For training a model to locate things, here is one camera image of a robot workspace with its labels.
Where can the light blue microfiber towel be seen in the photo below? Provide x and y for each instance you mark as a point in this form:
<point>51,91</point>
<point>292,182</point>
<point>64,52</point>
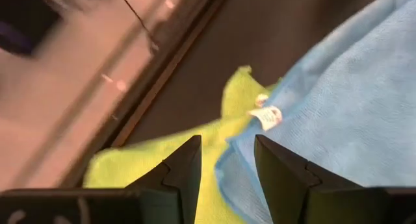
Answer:
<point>341,104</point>

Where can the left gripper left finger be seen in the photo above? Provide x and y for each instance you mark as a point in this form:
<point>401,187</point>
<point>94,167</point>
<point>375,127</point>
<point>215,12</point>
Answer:
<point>175,185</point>

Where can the green microfiber towel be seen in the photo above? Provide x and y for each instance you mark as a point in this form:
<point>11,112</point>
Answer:
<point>130,162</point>

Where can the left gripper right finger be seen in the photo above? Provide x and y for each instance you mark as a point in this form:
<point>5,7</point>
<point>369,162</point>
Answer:
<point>286,185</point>

